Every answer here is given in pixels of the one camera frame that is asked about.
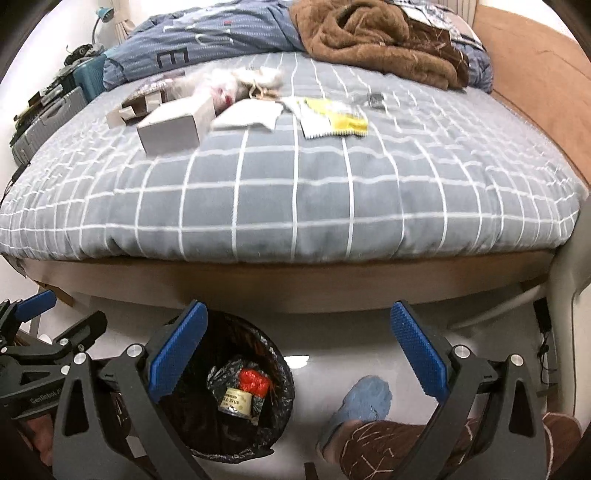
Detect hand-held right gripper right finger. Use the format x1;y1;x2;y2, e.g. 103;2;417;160
390;300;550;480

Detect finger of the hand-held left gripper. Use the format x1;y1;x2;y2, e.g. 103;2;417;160
0;311;108;370
0;290;57;333

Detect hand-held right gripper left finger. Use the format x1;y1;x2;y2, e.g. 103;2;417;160
52;300;218;480

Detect trash bin with black bag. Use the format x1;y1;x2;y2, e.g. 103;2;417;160
152;310;296;462

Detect brown cardboard box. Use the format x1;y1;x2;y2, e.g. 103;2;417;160
106;88;162;127

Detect white cardboard box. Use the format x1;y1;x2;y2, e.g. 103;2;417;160
136;97;217;157

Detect white paper envelope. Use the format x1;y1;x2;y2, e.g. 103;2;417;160
213;99;283;132

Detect yellow white packet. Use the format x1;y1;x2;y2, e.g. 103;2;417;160
295;97;369;139

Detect small clear wrapper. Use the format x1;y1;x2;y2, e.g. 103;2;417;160
353;91;386;109

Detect clear bubble wrap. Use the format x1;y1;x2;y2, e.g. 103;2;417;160
159;69;222;100

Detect clear plastic bag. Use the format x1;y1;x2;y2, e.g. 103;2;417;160
210;66;284;103

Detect blue slipper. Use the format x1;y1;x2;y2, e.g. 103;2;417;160
316;375;393;455

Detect red crumpled wrapper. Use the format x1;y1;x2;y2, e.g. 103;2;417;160
238;368;271;398

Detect person's brown patterned trouser leg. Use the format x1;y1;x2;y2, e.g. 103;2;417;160
339;413;583;480

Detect grey suitcase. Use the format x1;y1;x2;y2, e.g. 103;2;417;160
10;85;88;167

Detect grey checked bedsheet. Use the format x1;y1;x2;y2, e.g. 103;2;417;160
0;51;589;264

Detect teal suitcase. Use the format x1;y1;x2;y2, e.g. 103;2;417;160
69;53;109;100

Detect dark bundled cloth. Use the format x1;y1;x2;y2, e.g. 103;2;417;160
62;44;105;65

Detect teal desk lamp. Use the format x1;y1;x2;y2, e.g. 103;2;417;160
90;7;116;47

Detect brown headboard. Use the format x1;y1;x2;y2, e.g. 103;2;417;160
473;4;591;195

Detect blue striped duvet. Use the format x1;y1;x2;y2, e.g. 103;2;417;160
102;0;492;93

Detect brown fleece garment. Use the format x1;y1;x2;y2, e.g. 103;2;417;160
290;0;471;90

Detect blue white patterned pillow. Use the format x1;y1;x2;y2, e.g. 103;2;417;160
402;0;485;47

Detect wooden bed frame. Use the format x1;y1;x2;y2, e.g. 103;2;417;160
18;249;555;315

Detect black power cable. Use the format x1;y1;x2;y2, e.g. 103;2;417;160
533;300;555;384

